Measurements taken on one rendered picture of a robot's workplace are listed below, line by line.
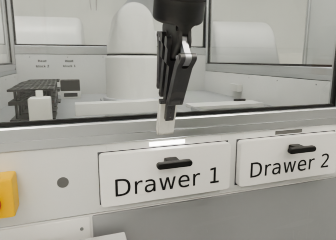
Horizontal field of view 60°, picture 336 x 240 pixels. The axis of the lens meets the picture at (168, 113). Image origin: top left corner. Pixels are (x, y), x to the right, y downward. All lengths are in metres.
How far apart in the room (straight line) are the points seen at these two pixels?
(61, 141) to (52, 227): 0.18
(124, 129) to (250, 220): 0.40
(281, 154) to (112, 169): 0.40
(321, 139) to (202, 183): 0.33
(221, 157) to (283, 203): 0.25
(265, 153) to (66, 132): 0.45
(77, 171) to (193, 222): 0.30
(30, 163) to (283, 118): 0.57
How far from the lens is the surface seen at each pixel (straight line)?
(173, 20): 0.42
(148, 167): 0.61
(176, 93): 0.45
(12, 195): 0.59
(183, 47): 0.42
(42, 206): 0.64
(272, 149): 0.74
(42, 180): 0.62
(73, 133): 0.59
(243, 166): 0.71
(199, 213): 0.72
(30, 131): 0.59
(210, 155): 0.66
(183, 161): 0.59
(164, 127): 0.52
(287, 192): 0.84
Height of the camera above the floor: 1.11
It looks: 11 degrees down
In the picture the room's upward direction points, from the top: straight up
